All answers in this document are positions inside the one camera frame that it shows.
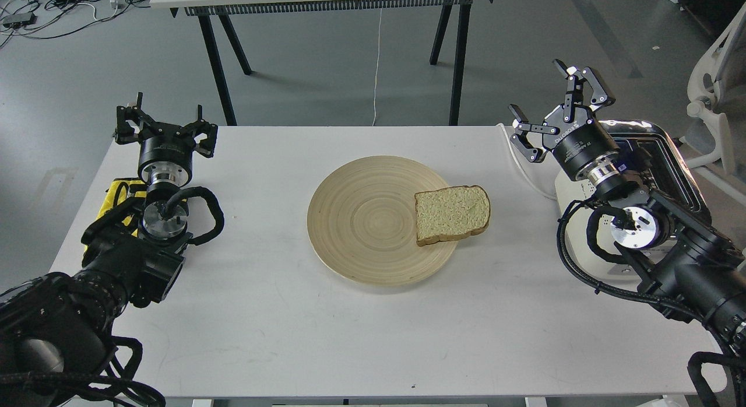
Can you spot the round wooden plate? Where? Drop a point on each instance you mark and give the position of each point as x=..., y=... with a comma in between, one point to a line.
x=361, y=222

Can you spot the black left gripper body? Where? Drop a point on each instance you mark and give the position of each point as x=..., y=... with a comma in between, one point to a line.
x=165, y=148

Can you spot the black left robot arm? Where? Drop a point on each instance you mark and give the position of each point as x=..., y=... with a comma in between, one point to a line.
x=57, y=339

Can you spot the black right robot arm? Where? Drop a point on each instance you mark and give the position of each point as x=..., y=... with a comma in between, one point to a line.
x=647, y=213

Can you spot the white office chair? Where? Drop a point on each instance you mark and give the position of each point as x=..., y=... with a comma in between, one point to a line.
x=715, y=91

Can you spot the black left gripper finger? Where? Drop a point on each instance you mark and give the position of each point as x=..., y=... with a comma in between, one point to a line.
x=200, y=135
x=133, y=124

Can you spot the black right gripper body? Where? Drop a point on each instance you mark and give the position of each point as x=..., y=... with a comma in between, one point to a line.
x=579, y=142

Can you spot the slice of brown bread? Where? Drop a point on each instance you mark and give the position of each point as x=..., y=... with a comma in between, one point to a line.
x=451, y=214

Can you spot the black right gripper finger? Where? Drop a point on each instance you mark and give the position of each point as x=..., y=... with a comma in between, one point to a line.
x=586, y=92
x=520, y=136

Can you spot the cream and chrome toaster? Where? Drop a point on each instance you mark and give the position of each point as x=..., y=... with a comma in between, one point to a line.
x=648, y=152

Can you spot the white background table black legs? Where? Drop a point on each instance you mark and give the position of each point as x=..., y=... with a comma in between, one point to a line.
x=204, y=10

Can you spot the yellow and black object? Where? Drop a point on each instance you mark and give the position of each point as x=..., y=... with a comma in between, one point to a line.
x=133, y=208

